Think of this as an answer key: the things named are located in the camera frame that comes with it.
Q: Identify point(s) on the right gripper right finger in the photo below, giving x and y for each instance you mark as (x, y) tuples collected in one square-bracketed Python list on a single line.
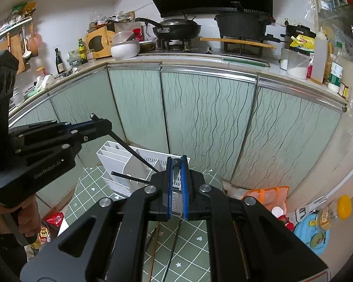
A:
[(246, 241)]

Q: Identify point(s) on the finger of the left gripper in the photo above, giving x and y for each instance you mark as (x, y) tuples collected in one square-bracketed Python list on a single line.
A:
[(99, 126), (81, 138)]

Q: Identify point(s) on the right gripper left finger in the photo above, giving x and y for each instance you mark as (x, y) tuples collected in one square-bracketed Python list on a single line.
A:
[(107, 242)]

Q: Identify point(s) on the black chopstick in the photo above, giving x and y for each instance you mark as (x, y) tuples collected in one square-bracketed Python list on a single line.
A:
[(127, 177), (121, 142), (168, 264)]

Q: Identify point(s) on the brown wooden chopstick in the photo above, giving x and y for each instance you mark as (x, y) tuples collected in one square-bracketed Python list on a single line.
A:
[(153, 255)]

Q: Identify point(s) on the person left hand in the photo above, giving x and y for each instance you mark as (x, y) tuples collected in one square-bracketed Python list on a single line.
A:
[(28, 218)]

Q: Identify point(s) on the white grey utensil holder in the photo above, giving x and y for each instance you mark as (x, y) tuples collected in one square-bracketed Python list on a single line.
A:
[(115, 158)]

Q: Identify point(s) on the orange mesh bag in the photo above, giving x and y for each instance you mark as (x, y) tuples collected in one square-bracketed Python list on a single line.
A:
[(270, 197)]

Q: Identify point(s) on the red snack packet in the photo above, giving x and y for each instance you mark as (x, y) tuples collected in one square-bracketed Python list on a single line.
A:
[(55, 219)]

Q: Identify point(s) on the black chopstick in holder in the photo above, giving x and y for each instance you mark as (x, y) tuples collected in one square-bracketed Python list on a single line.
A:
[(127, 177)]

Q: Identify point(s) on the dark glass bottle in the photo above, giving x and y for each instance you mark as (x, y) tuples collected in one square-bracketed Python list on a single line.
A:
[(59, 63)]

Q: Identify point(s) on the green grid table mat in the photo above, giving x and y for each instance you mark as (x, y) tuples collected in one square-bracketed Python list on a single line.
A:
[(190, 261)]

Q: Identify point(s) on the blue round lid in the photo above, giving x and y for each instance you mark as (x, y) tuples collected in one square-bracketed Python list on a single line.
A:
[(314, 238)]

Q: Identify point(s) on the green oil bottle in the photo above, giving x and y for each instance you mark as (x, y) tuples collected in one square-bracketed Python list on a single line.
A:
[(82, 51)]

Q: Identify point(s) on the white bowl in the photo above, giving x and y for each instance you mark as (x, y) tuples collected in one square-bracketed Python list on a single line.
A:
[(124, 45)]

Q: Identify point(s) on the yellow wooden box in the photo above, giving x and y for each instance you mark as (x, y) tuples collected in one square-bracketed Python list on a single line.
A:
[(99, 42)]

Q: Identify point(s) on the yellow lid glass jar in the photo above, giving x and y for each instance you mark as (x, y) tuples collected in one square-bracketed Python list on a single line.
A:
[(338, 210)]

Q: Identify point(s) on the black wok pan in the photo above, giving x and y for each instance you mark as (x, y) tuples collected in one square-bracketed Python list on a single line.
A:
[(173, 29)]

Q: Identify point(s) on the black cast iron pot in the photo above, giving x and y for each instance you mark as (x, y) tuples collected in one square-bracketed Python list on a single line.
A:
[(243, 25)]

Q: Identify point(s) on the wooden cutting board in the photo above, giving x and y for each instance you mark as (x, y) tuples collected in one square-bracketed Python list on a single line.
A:
[(237, 41)]

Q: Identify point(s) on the green label white bottle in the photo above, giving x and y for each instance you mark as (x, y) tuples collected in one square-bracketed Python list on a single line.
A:
[(336, 70)]

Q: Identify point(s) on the clear plastic container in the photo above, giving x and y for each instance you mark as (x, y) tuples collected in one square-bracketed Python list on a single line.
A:
[(298, 64)]

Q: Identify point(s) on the white squeeze bottle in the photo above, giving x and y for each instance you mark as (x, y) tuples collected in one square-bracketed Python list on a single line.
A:
[(320, 57)]

